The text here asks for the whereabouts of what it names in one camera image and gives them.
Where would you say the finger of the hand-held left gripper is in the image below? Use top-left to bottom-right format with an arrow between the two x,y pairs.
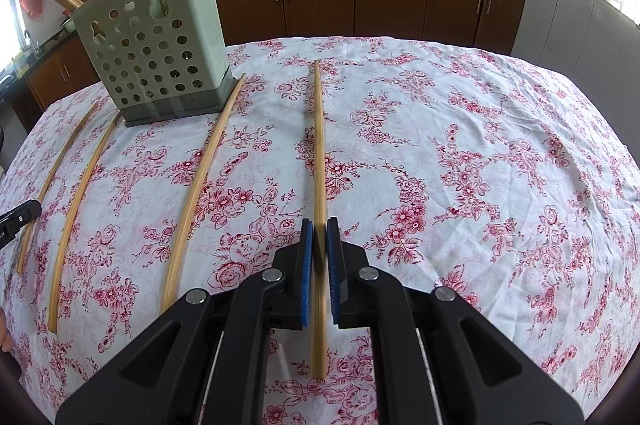
0,199 -> 42,250

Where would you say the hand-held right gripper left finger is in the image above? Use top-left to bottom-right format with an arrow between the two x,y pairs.
55,217 -> 316,425

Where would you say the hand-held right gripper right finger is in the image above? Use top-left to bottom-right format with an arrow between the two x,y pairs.
325,216 -> 586,425

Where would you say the green perforated utensil holder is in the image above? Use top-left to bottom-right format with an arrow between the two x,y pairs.
69,0 -> 240,128

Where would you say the person's left hand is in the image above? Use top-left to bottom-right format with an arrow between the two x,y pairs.
0,305 -> 15,352

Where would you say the red floral tablecloth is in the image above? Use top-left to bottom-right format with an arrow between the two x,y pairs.
0,36 -> 640,425

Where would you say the hanging red plastic bag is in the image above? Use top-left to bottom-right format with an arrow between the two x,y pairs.
19,0 -> 47,22

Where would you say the window with white frame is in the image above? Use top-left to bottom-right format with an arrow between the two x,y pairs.
0,0 -> 28,71

